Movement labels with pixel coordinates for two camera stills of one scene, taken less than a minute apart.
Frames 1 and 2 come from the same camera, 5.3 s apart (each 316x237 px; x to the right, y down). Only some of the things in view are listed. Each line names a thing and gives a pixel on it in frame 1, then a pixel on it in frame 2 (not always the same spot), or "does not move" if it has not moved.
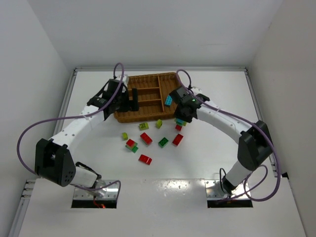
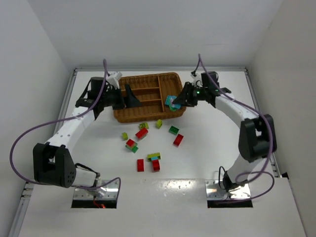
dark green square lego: [163, 142] → [174, 130]
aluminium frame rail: [244, 68] does not move
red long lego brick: [146, 138] → [142, 133]
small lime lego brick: [125, 136] does not move
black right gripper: [185, 114] → [190, 95]
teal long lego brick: [168, 101] does not move
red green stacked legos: [132, 145] does not move
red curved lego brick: [145, 159] → [140, 165]
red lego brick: [177, 139] does not move
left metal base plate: [109, 192] does not move
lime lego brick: [143, 126] does not move
